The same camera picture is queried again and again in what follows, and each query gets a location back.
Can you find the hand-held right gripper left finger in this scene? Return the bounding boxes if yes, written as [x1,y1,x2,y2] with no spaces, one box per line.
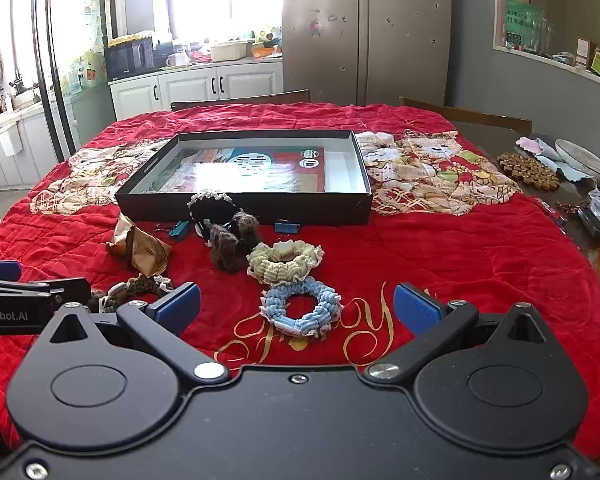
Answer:
[49,282,230,389]

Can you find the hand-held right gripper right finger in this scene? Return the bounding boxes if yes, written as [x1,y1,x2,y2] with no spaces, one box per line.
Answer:
[364,282,549,386]

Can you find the brown scrunchie with white lace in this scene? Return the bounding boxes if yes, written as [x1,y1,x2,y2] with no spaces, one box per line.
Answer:
[87,273,175,314]

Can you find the brown paper packet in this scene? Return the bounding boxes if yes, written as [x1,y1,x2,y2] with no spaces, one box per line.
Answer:
[129,226,172,277]

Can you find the brown fuzzy hair claw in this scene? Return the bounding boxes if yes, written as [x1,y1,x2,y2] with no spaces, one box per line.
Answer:
[207,222,248,274]
[230,211,262,249]

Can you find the golden snack packet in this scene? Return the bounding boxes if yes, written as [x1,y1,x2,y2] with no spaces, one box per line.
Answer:
[106,212,140,257]

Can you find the light blue knitted scrunchie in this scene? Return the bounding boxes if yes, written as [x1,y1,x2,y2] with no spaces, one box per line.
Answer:
[261,277,344,337]

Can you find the cream knitted scrunchie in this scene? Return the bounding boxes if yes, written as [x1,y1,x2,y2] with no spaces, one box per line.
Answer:
[246,241,325,286]

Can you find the black scrunchie with white lace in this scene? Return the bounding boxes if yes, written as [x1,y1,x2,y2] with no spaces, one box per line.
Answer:
[187,191,242,232]

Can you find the shallow black box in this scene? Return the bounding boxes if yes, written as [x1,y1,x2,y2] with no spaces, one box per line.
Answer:
[115,130,374,226]

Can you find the red printed blanket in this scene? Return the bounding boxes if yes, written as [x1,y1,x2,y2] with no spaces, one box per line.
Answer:
[0,101,600,466]

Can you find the printed picture board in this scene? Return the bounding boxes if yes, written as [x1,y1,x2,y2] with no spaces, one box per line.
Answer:
[152,146,327,194]

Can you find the wooden bead trivet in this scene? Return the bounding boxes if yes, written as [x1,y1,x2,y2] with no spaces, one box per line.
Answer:
[497,152,561,192]

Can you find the pink scalloped cloth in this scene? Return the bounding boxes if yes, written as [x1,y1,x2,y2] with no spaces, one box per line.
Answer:
[515,134,556,159]

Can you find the light blue cloth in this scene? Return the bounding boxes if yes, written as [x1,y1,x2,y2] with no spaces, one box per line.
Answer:
[544,150,597,182]

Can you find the white kitchen cabinet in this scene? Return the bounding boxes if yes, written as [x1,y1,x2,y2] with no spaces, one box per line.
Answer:
[109,61,285,122]

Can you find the white bowl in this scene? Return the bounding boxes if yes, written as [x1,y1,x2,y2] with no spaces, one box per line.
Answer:
[554,138,600,181]

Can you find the black microwave oven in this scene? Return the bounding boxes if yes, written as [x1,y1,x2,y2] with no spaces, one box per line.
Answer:
[103,36,156,81]

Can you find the yellow artificial flowers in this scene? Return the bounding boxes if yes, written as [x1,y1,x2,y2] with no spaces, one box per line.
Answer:
[107,32,154,46]

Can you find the cream plastic tub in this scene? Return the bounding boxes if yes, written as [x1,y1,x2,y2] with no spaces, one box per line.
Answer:
[209,40,247,61]

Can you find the silver double-door refrigerator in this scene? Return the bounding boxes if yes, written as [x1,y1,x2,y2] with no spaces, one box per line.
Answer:
[281,0,454,107]

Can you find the clear drinking glasses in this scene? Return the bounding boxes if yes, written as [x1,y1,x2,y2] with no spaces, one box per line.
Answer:
[525,7,556,56]

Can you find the green paper bag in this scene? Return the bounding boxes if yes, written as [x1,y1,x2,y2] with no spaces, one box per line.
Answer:
[503,0,544,51]

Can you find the small brown box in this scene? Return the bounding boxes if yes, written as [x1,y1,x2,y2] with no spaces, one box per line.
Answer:
[574,37,596,69]

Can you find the black sliding door frame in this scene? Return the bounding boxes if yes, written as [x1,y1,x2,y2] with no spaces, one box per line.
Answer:
[30,0,79,162]

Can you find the white wall shelf niche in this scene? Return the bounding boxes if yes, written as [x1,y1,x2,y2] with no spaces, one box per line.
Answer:
[492,0,600,94]

